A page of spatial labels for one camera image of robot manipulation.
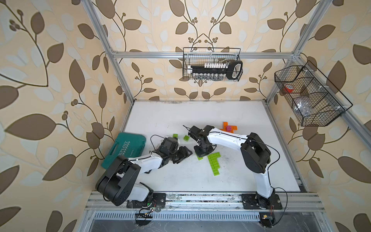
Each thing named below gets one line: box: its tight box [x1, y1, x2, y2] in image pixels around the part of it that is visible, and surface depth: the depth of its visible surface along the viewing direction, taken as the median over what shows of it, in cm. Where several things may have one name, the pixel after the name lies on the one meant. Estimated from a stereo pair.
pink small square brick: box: [226, 125, 233, 132], surface depth 103 cm
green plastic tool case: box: [100, 131, 147, 170], surface depth 93 cm
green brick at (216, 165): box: [212, 159, 221, 170], surface depth 88 cm
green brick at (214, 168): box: [210, 164, 221, 177], surface depth 86 cm
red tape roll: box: [284, 84, 294, 93], surface depth 88 cm
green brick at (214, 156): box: [207, 152, 222, 161], surface depth 91 cm
